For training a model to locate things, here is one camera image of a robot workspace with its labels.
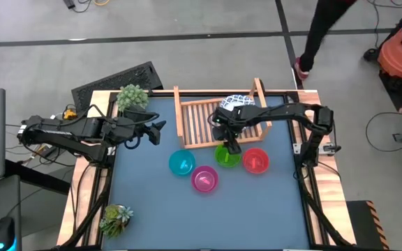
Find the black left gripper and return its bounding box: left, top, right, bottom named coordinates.
left=101, top=116, right=167, bottom=146

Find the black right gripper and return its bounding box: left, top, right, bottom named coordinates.
left=210, top=107, right=246, bottom=155

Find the green plastic bowl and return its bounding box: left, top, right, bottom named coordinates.
left=214, top=144, right=242, bottom=169

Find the red plastic bowl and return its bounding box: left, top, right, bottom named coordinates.
left=241, top=147, right=270, bottom=174

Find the teal plastic bowl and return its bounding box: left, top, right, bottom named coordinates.
left=168, top=149, right=197, bottom=177

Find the pink plastic bowl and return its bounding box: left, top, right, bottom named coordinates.
left=191, top=165, right=220, bottom=194

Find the blue patterned white bowl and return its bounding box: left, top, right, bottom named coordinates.
left=219, top=93, right=257, bottom=113

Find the slatted wooden shelf rack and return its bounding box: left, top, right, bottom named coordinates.
left=172, top=77, right=274, bottom=150

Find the bushy green potted succulent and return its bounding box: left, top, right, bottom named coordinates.
left=116, top=83, right=150, bottom=119

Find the black perforated floor panel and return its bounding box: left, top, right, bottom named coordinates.
left=70, top=61, right=164, bottom=114

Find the blue grey table mat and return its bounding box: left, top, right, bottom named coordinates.
left=101, top=92, right=312, bottom=250

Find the small yellow device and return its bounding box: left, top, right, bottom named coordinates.
left=63, top=107, right=79, bottom=120

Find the small rosette succulent in pot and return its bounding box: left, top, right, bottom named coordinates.
left=98, top=204, right=135, bottom=240

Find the black metal beam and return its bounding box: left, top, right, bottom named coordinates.
left=4, top=158, right=71, bottom=195

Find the person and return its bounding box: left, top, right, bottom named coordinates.
left=293, top=0, right=357, bottom=81

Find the black computer mouse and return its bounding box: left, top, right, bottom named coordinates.
left=0, top=215, right=16, bottom=251

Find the orange shop vacuum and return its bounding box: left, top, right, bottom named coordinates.
left=363, top=1, right=402, bottom=83

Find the black aluminium table frame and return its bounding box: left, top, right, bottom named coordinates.
left=61, top=90, right=355, bottom=251

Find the black floor cable loop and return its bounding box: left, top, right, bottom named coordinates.
left=364, top=111, right=402, bottom=153

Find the thin black floor cable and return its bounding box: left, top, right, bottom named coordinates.
left=366, top=0, right=402, bottom=50

